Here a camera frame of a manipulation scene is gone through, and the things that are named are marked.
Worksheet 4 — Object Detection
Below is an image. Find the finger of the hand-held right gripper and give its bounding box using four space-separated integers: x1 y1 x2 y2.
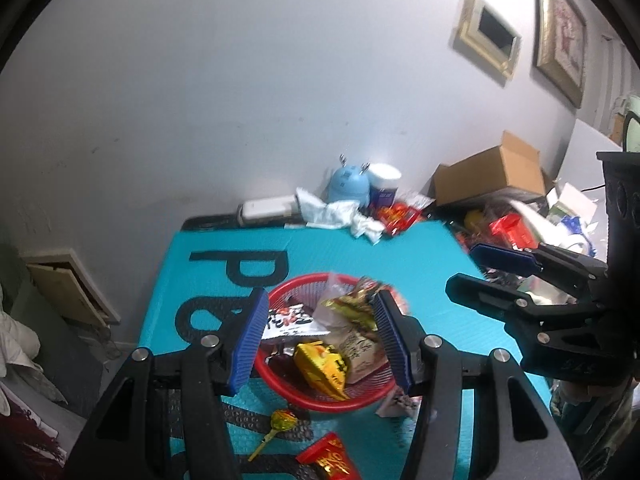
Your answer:
469 242 608 306
445 272 608 346

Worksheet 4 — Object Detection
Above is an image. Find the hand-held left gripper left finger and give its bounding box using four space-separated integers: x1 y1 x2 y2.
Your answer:
70 290 271 480

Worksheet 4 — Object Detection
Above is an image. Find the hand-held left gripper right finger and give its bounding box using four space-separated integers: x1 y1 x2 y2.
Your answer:
371 290 581 480

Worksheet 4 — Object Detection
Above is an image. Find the cream snack packet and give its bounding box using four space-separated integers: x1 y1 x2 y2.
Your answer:
340 327 390 385

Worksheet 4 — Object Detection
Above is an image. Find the white black snack packet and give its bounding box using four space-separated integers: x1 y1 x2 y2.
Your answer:
262 304 328 343

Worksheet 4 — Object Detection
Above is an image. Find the brown snack packet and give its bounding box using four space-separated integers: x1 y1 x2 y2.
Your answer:
320 296 381 331

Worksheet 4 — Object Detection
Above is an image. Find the yellow snack packet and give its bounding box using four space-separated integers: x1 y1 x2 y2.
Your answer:
292 341 349 402

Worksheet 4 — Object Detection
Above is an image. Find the red plastic mesh basket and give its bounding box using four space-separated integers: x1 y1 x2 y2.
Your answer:
255 272 416 413

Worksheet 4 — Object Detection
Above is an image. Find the red snack bag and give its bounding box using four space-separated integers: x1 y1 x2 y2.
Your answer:
487 213 538 251

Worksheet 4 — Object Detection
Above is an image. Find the silver white snack packet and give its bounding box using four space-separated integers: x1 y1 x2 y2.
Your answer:
376 390 423 420

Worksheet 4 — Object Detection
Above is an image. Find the white paper box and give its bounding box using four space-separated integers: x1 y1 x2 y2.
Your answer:
552 182 601 221

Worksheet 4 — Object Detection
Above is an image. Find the lollipop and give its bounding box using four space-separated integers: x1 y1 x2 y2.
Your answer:
247 409 299 462

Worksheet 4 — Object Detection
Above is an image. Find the open cardboard box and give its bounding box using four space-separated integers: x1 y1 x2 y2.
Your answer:
431 130 548 207

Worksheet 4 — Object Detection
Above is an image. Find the white crumpled wrapper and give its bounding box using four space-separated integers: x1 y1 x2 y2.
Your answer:
400 189 436 208

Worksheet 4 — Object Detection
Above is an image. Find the crumpled white tissue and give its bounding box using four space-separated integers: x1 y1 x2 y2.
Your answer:
350 212 386 246
295 187 363 231

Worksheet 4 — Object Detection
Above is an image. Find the red candy wrapper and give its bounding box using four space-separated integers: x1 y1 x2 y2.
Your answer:
375 201 423 236

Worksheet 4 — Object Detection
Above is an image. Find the green electric kettle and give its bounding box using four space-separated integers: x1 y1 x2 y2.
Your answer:
620 95 640 153

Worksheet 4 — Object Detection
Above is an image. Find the white power strip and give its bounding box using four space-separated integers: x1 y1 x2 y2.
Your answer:
237 194 301 227

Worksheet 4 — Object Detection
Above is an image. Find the small red snack packet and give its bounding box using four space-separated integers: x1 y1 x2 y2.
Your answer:
296 432 362 480

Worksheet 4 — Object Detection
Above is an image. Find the blue jar white lid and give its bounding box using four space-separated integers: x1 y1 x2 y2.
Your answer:
367 163 403 207

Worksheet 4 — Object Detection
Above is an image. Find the blue round alarm clock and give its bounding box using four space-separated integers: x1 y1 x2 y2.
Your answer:
327 155 371 206

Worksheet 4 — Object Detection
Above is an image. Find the white cloth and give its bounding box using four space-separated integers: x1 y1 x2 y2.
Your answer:
0 280 68 406

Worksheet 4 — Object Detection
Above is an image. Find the gold framed picture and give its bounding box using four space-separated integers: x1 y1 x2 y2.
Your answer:
531 0 588 108

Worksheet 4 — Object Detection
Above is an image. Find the red patterned cloth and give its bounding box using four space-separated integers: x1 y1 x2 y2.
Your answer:
0 400 66 466

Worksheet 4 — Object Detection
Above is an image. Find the wooden wall hatch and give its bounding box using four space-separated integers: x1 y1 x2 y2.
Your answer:
22 247 121 328

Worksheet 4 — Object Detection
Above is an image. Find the wall intercom panel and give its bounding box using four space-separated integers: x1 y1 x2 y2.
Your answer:
454 0 522 81

